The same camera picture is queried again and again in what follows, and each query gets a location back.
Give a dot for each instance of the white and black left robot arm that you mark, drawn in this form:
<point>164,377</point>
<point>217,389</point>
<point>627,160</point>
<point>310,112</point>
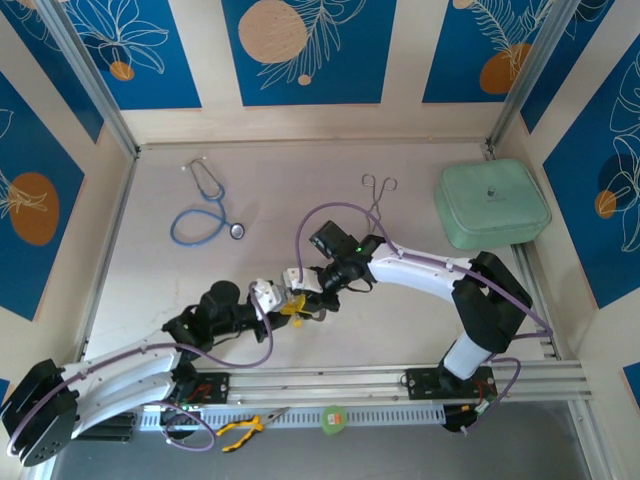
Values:
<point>125,370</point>

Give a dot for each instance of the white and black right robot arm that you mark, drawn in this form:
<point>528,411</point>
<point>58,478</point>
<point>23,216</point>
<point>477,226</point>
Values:
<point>415,272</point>

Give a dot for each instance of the blue stethoscope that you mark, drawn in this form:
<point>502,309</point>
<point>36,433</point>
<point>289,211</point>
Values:
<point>237,230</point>

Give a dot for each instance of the green tape roll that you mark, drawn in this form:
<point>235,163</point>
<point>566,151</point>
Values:
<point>333,419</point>

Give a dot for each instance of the mint green zip case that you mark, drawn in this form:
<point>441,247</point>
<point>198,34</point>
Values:
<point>492,210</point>

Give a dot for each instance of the black ribbed block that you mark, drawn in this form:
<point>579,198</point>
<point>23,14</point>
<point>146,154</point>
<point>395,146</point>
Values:
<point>112,432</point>

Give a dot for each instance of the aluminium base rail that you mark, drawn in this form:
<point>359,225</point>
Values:
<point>315,382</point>

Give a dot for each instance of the aluminium frame post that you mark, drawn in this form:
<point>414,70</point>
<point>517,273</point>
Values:
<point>89,70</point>
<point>534,70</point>

